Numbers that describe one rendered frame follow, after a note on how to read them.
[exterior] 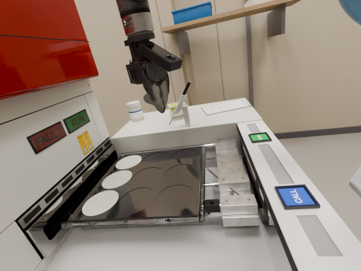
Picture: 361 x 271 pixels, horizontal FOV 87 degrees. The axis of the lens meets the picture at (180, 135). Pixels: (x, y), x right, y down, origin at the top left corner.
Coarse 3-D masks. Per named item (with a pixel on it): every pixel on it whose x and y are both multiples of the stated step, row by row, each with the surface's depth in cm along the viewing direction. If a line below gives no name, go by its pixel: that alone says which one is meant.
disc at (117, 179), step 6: (114, 174) 67; (120, 174) 66; (126, 174) 65; (108, 180) 64; (114, 180) 63; (120, 180) 63; (126, 180) 62; (102, 186) 62; (108, 186) 61; (114, 186) 60
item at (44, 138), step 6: (54, 126) 55; (60, 126) 57; (42, 132) 51; (48, 132) 52; (54, 132) 54; (60, 132) 56; (30, 138) 47; (36, 138) 49; (42, 138) 50; (48, 138) 52; (54, 138) 54; (36, 144) 48; (42, 144) 50; (48, 144) 52; (36, 150) 48
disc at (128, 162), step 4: (128, 156) 78; (132, 156) 77; (136, 156) 77; (140, 156) 76; (120, 160) 76; (124, 160) 76; (128, 160) 75; (132, 160) 74; (136, 160) 74; (140, 160) 73; (116, 164) 74; (120, 164) 73; (124, 164) 73; (128, 164) 72; (132, 164) 72; (136, 164) 71; (120, 168) 70; (124, 168) 70
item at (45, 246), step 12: (108, 156) 78; (96, 168) 69; (108, 168) 78; (84, 180) 63; (72, 192) 57; (60, 204) 52; (48, 216) 48; (36, 228) 45; (60, 228) 52; (36, 240) 45; (48, 240) 48; (60, 240) 51; (48, 252) 47
